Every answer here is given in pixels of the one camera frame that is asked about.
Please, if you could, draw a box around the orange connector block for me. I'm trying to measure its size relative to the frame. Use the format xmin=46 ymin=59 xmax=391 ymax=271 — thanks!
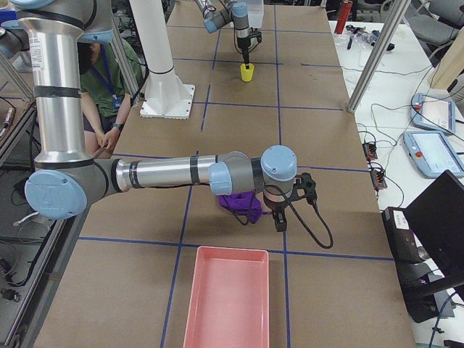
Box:
xmin=362 ymin=142 xmax=378 ymax=162
xmin=370 ymin=167 xmax=388 ymax=191

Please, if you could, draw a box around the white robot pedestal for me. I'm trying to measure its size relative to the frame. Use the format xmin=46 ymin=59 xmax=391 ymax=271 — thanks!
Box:
xmin=130 ymin=0 xmax=195 ymax=120

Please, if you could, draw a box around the teach pendant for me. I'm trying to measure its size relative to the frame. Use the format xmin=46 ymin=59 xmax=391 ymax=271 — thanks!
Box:
xmin=410 ymin=93 xmax=456 ymax=134
xmin=402 ymin=130 xmax=463 ymax=178

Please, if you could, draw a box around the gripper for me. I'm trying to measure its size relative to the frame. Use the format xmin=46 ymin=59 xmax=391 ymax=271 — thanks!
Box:
xmin=263 ymin=191 xmax=288 ymax=232
xmin=235 ymin=27 xmax=262 ymax=70

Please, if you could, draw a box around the red cylinder bottle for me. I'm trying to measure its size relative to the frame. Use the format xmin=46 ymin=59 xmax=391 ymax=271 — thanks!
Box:
xmin=334 ymin=0 xmax=353 ymax=35

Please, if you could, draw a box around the pink plastic tray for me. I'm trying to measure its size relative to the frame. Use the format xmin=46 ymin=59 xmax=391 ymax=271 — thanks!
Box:
xmin=183 ymin=246 xmax=270 ymax=347

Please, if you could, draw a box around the near teach pendant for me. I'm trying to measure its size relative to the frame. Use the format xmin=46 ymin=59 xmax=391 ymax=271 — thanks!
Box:
xmin=402 ymin=130 xmax=463 ymax=178

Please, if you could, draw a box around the monitor stand base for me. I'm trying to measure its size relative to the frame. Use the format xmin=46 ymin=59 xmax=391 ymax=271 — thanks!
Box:
xmin=395 ymin=262 xmax=463 ymax=323

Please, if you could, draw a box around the purple microfiber cloth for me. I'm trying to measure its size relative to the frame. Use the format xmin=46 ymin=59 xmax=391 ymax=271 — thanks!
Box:
xmin=217 ymin=191 xmax=265 ymax=225

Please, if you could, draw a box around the seated person in green shirt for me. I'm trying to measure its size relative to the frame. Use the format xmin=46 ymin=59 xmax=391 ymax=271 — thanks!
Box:
xmin=78 ymin=42 xmax=131 ymax=158

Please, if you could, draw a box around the near orange connector block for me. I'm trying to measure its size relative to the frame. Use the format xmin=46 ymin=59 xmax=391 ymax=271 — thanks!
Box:
xmin=370 ymin=167 xmax=388 ymax=191

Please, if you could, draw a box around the black camera cable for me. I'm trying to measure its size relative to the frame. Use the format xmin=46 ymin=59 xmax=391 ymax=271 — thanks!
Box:
xmin=266 ymin=184 xmax=334 ymax=249

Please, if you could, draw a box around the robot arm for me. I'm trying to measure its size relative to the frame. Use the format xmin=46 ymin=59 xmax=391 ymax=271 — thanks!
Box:
xmin=195 ymin=1 xmax=263 ymax=76
xmin=14 ymin=1 xmax=297 ymax=232

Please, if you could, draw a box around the far teach pendant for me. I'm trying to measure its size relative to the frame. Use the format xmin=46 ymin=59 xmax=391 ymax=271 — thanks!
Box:
xmin=410 ymin=93 xmax=456 ymax=134

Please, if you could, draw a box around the black box device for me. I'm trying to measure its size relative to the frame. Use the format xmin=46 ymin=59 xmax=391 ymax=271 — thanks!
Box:
xmin=381 ymin=207 xmax=424 ymax=264

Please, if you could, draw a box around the far orange connector block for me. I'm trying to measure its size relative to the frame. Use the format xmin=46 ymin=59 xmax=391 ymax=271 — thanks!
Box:
xmin=362 ymin=142 xmax=378 ymax=162

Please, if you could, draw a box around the yellow paper cup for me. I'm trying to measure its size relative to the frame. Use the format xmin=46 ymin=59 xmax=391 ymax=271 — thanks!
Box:
xmin=240 ymin=63 xmax=254 ymax=83

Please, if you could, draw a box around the aluminium frame post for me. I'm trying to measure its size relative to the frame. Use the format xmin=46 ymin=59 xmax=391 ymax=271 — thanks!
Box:
xmin=347 ymin=0 xmax=410 ymax=113

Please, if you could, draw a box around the black monitor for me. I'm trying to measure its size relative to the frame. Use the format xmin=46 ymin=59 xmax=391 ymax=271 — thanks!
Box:
xmin=404 ymin=170 xmax=463 ymax=276

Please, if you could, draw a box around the clear plastic bin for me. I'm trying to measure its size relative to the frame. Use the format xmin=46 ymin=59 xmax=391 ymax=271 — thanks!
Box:
xmin=246 ymin=0 xmax=264 ymax=29

